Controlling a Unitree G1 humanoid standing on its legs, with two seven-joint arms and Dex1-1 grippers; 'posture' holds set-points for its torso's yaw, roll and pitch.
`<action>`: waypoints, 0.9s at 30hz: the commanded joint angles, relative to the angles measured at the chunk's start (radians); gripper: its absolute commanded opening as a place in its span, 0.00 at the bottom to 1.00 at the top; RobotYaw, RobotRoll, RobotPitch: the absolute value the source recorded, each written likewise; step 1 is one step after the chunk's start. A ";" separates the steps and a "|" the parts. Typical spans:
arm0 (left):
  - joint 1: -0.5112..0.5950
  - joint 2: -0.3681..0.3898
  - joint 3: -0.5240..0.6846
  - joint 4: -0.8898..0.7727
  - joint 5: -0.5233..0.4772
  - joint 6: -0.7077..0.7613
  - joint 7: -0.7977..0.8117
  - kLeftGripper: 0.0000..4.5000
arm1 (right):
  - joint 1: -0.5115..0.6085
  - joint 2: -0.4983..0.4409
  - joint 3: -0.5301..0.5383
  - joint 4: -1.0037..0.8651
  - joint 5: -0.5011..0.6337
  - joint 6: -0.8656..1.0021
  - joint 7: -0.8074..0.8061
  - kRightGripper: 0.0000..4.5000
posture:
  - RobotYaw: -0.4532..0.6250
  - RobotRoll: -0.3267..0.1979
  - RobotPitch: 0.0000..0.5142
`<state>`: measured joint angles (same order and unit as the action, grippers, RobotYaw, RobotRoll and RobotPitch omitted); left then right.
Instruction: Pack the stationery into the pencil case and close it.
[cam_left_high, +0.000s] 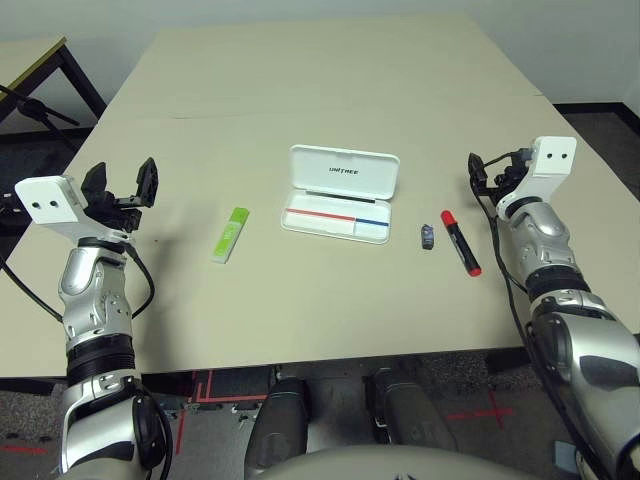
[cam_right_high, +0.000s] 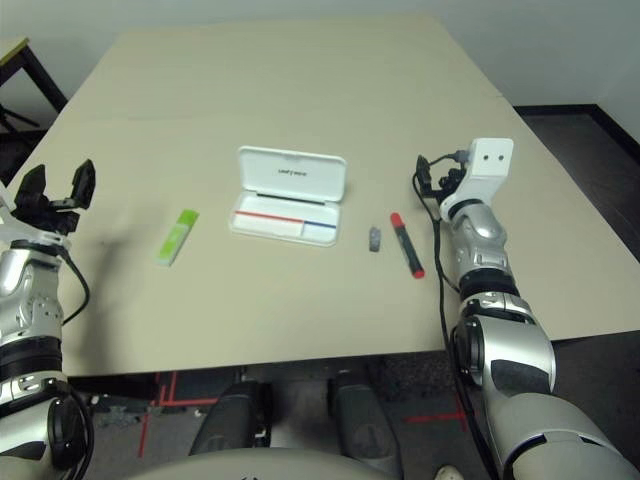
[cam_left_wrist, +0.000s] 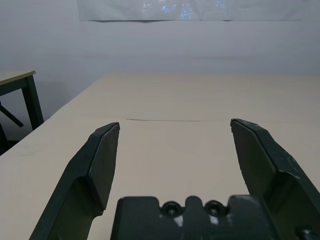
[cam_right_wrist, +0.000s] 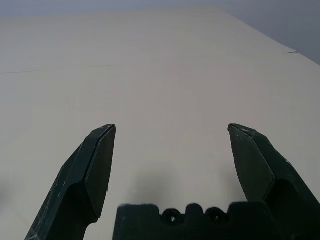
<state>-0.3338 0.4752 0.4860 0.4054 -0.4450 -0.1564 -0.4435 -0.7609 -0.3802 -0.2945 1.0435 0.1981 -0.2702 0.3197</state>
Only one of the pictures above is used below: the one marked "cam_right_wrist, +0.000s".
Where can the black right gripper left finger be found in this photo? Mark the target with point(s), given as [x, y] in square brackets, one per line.
[75, 180]

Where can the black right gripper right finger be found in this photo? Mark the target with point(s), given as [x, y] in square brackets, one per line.
[270, 170]

